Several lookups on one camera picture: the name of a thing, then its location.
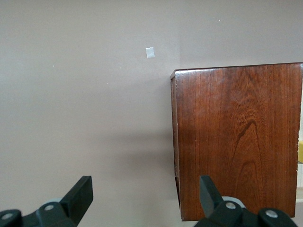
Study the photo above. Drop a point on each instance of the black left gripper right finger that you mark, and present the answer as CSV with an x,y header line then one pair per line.
x,y
213,208

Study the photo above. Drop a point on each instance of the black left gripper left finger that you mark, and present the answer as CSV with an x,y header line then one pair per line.
x,y
71,205

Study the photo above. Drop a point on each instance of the yellow cube block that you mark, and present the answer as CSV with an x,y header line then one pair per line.
x,y
301,151

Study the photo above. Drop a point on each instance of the dark brown wooden cabinet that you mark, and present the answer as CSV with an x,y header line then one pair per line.
x,y
236,132

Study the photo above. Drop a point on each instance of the small grey tape square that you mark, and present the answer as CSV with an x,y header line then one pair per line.
x,y
150,52

